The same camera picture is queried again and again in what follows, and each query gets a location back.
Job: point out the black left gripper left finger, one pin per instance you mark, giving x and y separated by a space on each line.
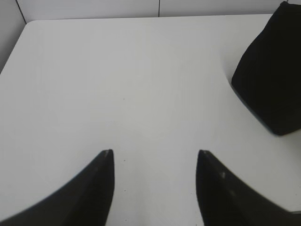
84 201

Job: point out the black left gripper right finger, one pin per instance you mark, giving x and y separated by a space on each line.
225 200

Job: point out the black canvas tote bag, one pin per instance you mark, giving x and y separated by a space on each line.
268 76

